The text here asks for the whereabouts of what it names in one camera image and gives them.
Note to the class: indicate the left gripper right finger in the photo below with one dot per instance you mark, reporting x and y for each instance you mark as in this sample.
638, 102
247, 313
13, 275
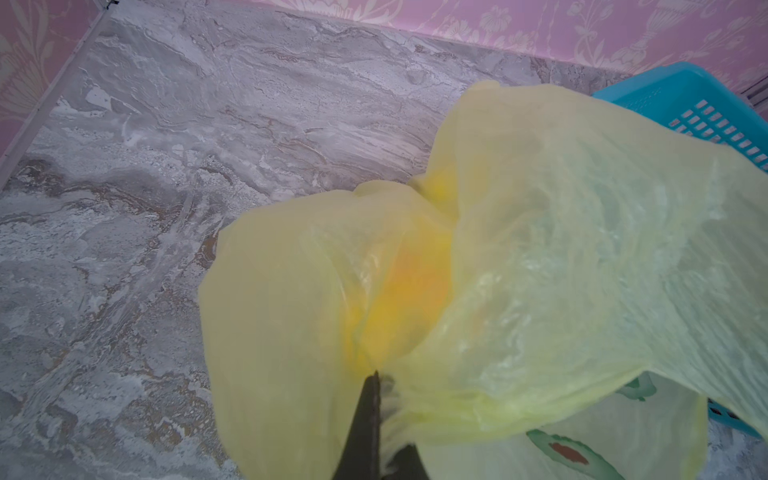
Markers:
406, 464

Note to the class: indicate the yellow plastic bag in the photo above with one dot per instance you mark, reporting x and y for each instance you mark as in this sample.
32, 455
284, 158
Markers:
473, 291

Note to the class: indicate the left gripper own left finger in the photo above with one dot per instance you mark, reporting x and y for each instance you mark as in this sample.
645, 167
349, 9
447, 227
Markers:
360, 459

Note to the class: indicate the teal plastic basket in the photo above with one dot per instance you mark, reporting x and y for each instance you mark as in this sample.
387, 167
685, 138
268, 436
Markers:
681, 183

